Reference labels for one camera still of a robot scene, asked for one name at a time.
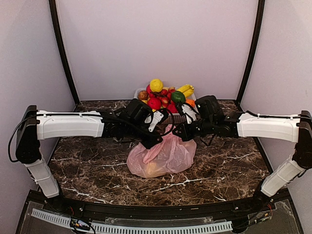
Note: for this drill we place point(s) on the black front rail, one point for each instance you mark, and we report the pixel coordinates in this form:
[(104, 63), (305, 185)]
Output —
[(239, 211)]

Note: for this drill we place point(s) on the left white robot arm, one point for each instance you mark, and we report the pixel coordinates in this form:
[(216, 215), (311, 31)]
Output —
[(38, 125)]

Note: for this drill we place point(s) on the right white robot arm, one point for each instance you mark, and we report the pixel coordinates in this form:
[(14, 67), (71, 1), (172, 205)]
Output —
[(293, 135)]

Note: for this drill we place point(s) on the large yellow lemon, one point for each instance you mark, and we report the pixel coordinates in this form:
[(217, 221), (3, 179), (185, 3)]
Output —
[(156, 85)]

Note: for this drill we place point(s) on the yellow banana bunch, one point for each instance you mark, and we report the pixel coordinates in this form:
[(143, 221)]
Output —
[(187, 90)]

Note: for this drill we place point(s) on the orange fruit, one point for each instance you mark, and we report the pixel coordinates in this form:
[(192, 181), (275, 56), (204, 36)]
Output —
[(191, 102)]

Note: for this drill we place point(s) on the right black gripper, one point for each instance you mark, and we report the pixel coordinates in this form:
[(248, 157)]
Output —
[(186, 135)]

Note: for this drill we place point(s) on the black frame post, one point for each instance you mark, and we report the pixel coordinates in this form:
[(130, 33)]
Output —
[(61, 50), (252, 51)]

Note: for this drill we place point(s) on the red apple centre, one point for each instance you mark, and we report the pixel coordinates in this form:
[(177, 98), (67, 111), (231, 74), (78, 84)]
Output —
[(154, 103)]

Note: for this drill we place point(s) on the pink fruit back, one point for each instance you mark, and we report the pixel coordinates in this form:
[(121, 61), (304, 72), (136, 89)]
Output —
[(148, 89)]

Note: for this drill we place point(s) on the left black frame post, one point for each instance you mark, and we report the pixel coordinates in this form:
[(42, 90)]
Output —
[(61, 50)]

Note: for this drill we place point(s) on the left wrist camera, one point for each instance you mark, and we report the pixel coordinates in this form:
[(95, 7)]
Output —
[(155, 118)]

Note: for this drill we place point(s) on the white plastic basket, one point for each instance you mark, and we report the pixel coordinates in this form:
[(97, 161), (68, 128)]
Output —
[(176, 116)]

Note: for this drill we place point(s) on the pink plastic bag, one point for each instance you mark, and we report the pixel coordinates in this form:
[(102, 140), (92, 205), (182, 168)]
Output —
[(171, 156)]

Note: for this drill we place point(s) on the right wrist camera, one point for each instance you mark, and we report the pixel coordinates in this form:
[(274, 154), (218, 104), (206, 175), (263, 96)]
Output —
[(186, 110)]

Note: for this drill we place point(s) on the right black frame post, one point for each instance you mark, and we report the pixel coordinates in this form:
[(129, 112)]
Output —
[(252, 51)]

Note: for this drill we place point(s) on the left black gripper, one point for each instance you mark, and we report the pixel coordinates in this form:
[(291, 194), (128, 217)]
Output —
[(150, 143)]

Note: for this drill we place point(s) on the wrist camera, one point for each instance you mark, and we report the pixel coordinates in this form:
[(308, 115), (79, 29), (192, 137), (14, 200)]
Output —
[(186, 110), (155, 118)]

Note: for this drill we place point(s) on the green lime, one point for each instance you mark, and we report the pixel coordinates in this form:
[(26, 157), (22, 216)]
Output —
[(177, 97)]

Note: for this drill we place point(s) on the white cable duct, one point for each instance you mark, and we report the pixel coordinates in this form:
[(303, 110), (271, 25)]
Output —
[(135, 226)]

